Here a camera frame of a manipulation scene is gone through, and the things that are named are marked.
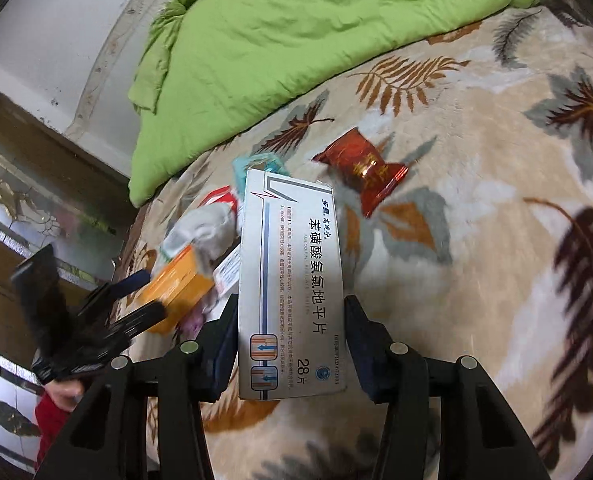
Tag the orange carton box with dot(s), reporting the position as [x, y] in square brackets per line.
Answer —
[179, 287]

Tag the wooden glass cabinet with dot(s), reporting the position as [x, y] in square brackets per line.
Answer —
[21, 195]

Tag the white medicine box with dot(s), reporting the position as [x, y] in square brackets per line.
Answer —
[291, 280]

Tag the person's left hand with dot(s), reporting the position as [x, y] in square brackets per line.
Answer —
[65, 394]

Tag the teal plastic package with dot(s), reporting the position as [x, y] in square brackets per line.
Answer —
[251, 164]

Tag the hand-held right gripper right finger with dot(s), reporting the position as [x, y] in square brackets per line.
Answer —
[365, 355]

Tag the leaf print blanket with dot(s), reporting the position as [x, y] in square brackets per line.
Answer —
[501, 240]

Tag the green quilt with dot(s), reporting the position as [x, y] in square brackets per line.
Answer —
[286, 45]

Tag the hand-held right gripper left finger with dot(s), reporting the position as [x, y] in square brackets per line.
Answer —
[222, 355]

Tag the red and white box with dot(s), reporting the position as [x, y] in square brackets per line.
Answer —
[219, 200]

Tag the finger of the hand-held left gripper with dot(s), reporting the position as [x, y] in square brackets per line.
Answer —
[144, 319]
[129, 285]

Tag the white tissue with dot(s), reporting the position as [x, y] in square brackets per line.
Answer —
[201, 230]

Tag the small white paper box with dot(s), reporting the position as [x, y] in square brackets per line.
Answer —
[228, 272]

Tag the red foil wrapper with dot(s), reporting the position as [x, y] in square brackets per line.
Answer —
[364, 167]

